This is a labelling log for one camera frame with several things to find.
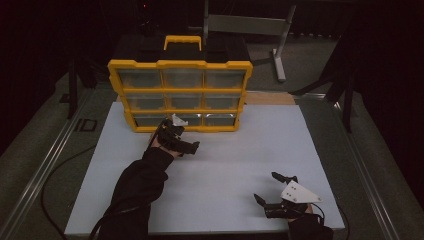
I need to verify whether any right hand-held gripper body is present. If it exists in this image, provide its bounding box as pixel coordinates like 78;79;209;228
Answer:
264;179;323;219

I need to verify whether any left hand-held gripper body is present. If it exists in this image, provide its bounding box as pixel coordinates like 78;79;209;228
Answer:
157;113;189;153

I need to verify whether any clear plastic drawer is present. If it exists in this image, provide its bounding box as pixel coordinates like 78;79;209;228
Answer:
169;113;203;128

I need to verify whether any yellow black organizer case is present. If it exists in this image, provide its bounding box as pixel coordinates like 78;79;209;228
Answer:
107;34;254;134

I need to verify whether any person's left hand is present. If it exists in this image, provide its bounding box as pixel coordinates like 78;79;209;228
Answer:
149;121;184;159

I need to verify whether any person's right hand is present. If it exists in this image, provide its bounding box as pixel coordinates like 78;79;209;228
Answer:
288;203;334;236

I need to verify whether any set of clear organizer bins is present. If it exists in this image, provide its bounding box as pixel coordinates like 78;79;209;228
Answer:
118;69;247;128

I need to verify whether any wooden board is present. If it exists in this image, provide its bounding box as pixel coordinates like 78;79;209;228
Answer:
244;91;297;106

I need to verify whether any dark rectangular floor plate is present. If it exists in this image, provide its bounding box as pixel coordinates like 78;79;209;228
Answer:
73;118;98;133

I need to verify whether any black tripod stand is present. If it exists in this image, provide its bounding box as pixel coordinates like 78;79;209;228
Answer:
289;33;356;134

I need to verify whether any right hand-held gripper cable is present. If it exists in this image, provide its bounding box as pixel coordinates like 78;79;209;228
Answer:
313;201;350;240

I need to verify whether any aluminium rail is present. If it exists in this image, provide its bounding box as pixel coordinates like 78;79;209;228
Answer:
294;93;401;240
0;89;94;240

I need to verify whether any grey metal table frame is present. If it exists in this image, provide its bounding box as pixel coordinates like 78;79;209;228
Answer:
201;0;298;83

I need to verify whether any long black cable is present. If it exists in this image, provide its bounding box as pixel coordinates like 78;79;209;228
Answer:
40;144;98;238

